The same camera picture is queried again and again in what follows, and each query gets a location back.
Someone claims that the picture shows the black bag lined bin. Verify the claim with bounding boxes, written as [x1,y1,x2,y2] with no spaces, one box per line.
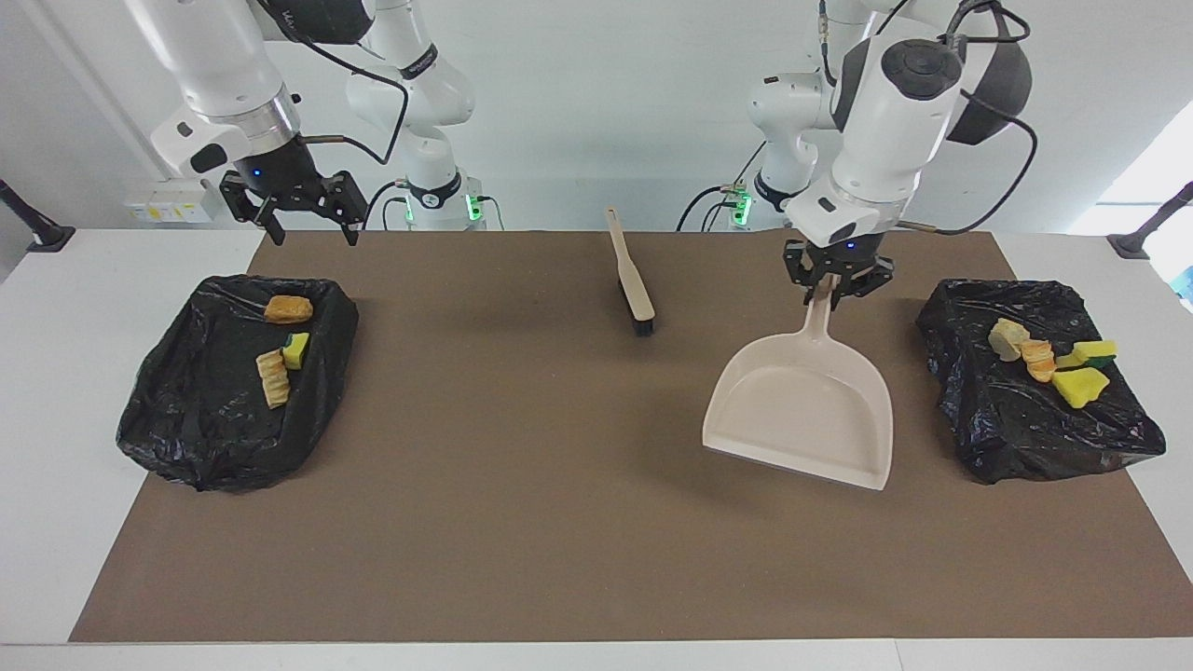
[915,278,1168,486]
[116,274,361,493]

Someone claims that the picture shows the beige plastic dustpan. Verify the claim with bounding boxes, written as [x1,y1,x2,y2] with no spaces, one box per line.
[701,296,896,492]

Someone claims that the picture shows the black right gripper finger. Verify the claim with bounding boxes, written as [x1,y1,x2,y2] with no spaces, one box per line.
[220,172,288,248]
[312,170,368,248]

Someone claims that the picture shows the black base cable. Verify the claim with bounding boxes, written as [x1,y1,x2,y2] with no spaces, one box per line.
[676,184,747,232]
[362,180,411,231]

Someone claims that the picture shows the white wall outlet box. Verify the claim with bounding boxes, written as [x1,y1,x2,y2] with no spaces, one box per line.
[124,182,223,225]

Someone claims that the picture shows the black camera stand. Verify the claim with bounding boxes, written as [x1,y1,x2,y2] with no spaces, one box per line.
[0,177,75,254]
[1107,182,1193,260]

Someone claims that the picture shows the brown table mat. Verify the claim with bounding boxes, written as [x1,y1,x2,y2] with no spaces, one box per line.
[68,230,1193,644]

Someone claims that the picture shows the striped croissant bread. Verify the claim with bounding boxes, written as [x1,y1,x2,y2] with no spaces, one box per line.
[256,349,291,410]

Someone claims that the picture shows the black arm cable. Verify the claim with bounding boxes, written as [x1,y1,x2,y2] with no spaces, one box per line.
[818,0,1039,236]
[256,0,411,167]

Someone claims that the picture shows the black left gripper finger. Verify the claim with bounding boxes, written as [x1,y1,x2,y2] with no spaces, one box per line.
[831,259,896,310]
[783,253,826,307]

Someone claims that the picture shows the beige brush black bristles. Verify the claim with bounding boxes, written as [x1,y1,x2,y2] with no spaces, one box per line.
[606,207,658,337]

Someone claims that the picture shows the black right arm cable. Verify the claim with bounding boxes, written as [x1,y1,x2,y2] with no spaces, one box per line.
[256,0,411,167]

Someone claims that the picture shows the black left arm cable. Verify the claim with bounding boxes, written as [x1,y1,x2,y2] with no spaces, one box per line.
[818,0,1039,236]

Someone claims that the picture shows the yellow sponge piece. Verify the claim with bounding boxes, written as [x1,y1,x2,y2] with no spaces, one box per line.
[1056,339,1118,371]
[1051,367,1112,410]

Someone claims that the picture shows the pale yellow foam chunk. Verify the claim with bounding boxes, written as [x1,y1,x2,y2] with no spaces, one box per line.
[1020,339,1058,384]
[989,318,1032,363]

